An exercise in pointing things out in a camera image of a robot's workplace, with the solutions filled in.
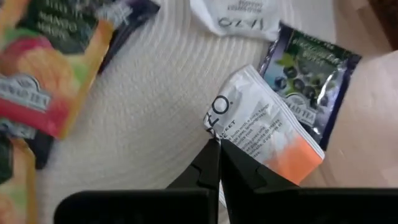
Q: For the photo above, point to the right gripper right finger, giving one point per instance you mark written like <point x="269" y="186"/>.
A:
<point x="280" y="205"/>

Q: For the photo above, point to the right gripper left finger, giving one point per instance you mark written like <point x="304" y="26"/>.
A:
<point x="186" y="205"/>

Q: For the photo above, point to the white orange Tazo tea packet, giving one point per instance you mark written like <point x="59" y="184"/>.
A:
<point x="248" y="118"/>
<point x="236" y="18"/>

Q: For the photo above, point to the Ahmad blackcurrant tea packet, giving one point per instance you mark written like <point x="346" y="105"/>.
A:
<point x="40" y="151"/>
<point x="136" y="15"/>
<point x="311" y="77"/>

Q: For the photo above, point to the Ahmad mango tea packet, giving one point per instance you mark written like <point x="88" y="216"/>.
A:
<point x="18" y="193"/>
<point x="46" y="68"/>

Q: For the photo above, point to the round white plate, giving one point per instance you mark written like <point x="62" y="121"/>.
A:
<point x="140" y="109"/>

